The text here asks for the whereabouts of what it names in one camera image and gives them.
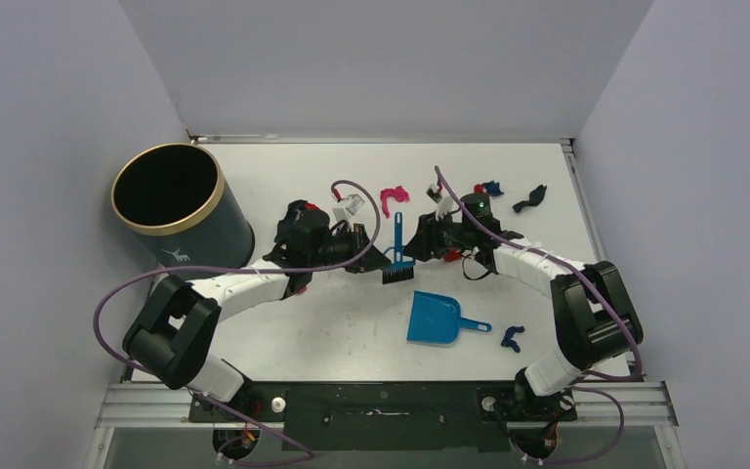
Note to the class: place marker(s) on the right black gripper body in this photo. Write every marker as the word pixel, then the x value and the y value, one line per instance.
pixel 428 236

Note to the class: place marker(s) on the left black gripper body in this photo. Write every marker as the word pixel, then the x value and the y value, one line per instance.
pixel 348 242

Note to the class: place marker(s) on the blue hand brush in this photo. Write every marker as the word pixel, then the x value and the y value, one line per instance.
pixel 401 269

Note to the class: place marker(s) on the blue dustpan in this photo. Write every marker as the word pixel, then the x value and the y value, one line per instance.
pixel 437 319

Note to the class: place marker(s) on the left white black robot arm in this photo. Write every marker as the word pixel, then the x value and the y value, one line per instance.
pixel 172 335

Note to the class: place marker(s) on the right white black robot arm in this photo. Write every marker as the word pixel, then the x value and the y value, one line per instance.
pixel 594 317

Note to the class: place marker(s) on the black paper scrap left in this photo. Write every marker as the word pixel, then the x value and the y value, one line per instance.
pixel 293 211

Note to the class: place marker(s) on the dark blue gold-rimmed bin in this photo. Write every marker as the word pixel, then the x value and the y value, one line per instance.
pixel 177 201

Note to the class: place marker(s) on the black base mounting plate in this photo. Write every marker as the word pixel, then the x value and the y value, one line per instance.
pixel 408 415

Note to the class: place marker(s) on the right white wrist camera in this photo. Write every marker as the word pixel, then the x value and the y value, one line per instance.
pixel 445 203

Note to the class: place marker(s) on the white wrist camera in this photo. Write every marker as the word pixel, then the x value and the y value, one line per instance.
pixel 347 207
pixel 445 203

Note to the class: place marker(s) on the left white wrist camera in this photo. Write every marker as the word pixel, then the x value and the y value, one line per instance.
pixel 347 207

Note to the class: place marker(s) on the aluminium frame rail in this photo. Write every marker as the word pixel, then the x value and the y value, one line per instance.
pixel 149 405

